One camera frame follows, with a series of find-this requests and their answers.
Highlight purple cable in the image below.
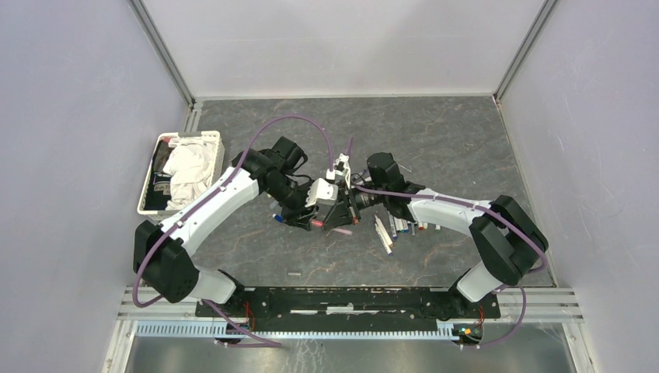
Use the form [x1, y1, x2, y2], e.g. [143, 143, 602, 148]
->
[346, 136, 549, 350]
[132, 113, 336, 348]

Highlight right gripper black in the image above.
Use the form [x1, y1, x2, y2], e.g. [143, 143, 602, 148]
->
[322, 180, 388, 231]

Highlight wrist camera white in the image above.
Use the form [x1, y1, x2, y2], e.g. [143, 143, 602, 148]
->
[305, 170, 339, 207]
[333, 153, 353, 189]

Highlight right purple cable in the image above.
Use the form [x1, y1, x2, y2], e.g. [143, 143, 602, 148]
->
[346, 136, 549, 350]

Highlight white plastic basket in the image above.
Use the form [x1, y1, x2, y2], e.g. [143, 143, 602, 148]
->
[137, 131, 225, 221]

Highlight white slotted cable duct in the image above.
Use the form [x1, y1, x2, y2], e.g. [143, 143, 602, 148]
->
[134, 321, 465, 341]

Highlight red cap pink marker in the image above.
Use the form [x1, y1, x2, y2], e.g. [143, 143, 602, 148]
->
[330, 228, 353, 235]

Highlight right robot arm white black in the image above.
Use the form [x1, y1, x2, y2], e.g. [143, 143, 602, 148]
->
[306, 152, 549, 317]

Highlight white crumpled cloth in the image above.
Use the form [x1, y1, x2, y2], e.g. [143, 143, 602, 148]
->
[163, 137, 218, 211]

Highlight black gel pen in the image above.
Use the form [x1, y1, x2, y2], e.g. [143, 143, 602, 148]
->
[395, 218, 407, 232]

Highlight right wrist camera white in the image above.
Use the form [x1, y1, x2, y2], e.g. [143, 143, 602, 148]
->
[333, 153, 353, 189]

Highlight brown cap white marker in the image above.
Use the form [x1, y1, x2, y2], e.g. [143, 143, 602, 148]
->
[375, 214, 393, 248]

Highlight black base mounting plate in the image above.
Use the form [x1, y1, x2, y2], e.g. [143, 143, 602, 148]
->
[218, 287, 501, 333]

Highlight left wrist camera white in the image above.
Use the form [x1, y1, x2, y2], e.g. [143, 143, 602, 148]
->
[305, 170, 339, 207]

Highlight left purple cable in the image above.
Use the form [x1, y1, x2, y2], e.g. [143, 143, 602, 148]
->
[132, 113, 336, 348]

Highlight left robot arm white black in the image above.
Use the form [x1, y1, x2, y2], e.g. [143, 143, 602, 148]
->
[133, 138, 337, 317]

